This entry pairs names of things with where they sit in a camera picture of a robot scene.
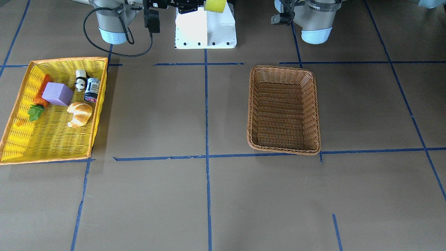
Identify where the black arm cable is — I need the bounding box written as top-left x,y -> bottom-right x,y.
83,7 -> 154,58

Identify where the white camera pole base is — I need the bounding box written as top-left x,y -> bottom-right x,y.
174,3 -> 237,50

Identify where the toy croissant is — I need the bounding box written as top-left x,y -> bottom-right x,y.
67,102 -> 93,128

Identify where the purple foam cube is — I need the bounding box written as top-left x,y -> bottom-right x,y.
42,82 -> 74,106

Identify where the yellow tape roll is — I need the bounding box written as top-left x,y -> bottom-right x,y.
203,0 -> 227,13

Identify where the toy carrot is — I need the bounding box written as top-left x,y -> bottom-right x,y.
28,74 -> 52,121

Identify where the small black white can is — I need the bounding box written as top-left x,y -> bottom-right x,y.
84,78 -> 100,103

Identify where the yellow plastic woven basket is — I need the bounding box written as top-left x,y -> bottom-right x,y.
1,57 -> 108,165

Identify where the panda figurine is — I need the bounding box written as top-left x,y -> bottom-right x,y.
75,69 -> 89,92

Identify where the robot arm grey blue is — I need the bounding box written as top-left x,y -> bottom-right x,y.
80,0 -> 205,45
271,0 -> 347,45

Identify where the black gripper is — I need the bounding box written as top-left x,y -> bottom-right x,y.
143,0 -> 205,14

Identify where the brown wicker basket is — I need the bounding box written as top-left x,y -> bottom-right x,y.
247,65 -> 321,155

